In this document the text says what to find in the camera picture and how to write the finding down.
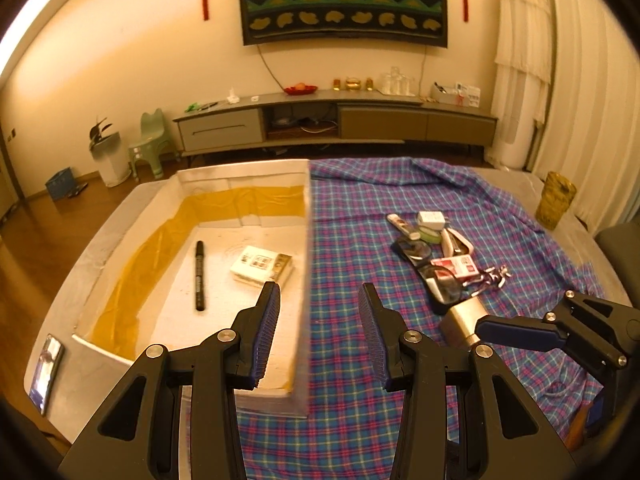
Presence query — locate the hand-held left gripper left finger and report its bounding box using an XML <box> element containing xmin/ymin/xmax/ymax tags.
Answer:
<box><xmin>57</xmin><ymin>281</ymin><xmax>282</xmax><ymax>480</ymax></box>

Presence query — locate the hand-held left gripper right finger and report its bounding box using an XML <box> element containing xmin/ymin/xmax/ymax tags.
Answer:
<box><xmin>357</xmin><ymin>282</ymin><xmax>576</xmax><ymax>480</ymax></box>

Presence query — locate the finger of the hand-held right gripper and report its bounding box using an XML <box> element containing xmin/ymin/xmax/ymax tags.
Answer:
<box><xmin>474</xmin><ymin>289</ymin><xmax>640</xmax><ymax>376</ymax></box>
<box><xmin>582</xmin><ymin>372</ymin><xmax>623</xmax><ymax>441</ymax></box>

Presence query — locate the white foam box container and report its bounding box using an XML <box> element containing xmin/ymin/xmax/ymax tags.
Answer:
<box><xmin>72</xmin><ymin>159</ymin><xmax>312</xmax><ymax>418</ymax></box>

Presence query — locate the white stapler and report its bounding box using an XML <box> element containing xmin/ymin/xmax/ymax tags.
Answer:
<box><xmin>440</xmin><ymin>228</ymin><xmax>475</xmax><ymax>261</ymax></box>

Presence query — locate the white lip balm stick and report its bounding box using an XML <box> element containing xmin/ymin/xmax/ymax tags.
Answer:
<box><xmin>386</xmin><ymin>213</ymin><xmax>421</xmax><ymax>241</ymax></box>

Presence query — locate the silver metal clip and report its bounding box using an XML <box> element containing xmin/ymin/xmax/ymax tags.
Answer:
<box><xmin>462</xmin><ymin>266</ymin><xmax>511</xmax><ymax>291</ymax></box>

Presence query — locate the white printed card box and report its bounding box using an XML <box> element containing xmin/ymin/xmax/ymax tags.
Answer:
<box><xmin>230</xmin><ymin>246</ymin><xmax>295</xmax><ymax>288</ymax></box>

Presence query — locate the black marker pen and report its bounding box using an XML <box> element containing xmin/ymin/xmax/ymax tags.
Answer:
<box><xmin>194</xmin><ymin>241</ymin><xmax>207</xmax><ymax>313</ymax></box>

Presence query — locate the red card box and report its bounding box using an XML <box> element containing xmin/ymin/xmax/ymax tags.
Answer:
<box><xmin>430</xmin><ymin>255</ymin><xmax>476</xmax><ymax>281</ymax></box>

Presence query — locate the black round lens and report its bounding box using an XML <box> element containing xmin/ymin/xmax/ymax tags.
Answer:
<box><xmin>391</xmin><ymin>239</ymin><xmax>432</xmax><ymax>263</ymax></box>

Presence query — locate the blue plaid cloth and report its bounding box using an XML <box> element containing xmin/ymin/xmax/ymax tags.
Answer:
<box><xmin>185</xmin><ymin>157</ymin><xmax>608</xmax><ymax>480</ymax></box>

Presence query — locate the grey chair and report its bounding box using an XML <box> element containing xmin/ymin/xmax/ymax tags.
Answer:
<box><xmin>595</xmin><ymin>222</ymin><xmax>640</xmax><ymax>307</ymax></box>

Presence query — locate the amber glass vase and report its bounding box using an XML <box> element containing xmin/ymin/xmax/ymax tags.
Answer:
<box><xmin>537</xmin><ymin>171</ymin><xmax>577</xmax><ymax>231</ymax></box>

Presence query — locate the grey television cabinet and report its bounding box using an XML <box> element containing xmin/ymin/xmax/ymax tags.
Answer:
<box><xmin>172</xmin><ymin>87</ymin><xmax>501</xmax><ymax>168</ymax></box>

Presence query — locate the green plastic child chair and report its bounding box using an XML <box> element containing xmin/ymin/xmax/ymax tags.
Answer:
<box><xmin>128</xmin><ymin>109</ymin><xmax>182</xmax><ymax>182</ymax></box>

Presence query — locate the smartphone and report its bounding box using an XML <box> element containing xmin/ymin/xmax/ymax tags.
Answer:
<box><xmin>27</xmin><ymin>334</ymin><xmax>66</xmax><ymax>416</ymax></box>

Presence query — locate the white trash bin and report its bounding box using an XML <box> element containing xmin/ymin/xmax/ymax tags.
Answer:
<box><xmin>89</xmin><ymin>130</ymin><xmax>133</xmax><ymax>188</ymax></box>

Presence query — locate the white storage box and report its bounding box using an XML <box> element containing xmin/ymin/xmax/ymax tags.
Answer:
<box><xmin>431</xmin><ymin>81</ymin><xmax>482</xmax><ymax>107</ymax></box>

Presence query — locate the blue plastic crate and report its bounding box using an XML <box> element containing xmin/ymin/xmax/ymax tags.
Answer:
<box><xmin>45</xmin><ymin>167</ymin><xmax>90</xmax><ymax>202</ymax></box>

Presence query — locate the set of clear glass cups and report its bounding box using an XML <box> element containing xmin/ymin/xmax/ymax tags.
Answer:
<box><xmin>377</xmin><ymin>66</ymin><xmax>417</xmax><ymax>96</ymax></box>

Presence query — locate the white curtain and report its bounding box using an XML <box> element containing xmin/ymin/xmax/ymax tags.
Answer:
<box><xmin>530</xmin><ymin>0</ymin><xmax>640</xmax><ymax>233</ymax></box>

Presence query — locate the dark leafy object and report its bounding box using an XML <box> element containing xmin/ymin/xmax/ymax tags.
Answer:
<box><xmin>89</xmin><ymin>117</ymin><xmax>115</xmax><ymax>142</ymax></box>

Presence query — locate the air conditioner with lace cover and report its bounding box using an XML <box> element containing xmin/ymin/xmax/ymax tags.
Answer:
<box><xmin>490</xmin><ymin>0</ymin><xmax>551</xmax><ymax>171</ymax></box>

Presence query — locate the television with patterned cover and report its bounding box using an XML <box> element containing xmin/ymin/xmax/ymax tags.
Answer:
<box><xmin>236</xmin><ymin>0</ymin><xmax>449</xmax><ymax>50</ymax></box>

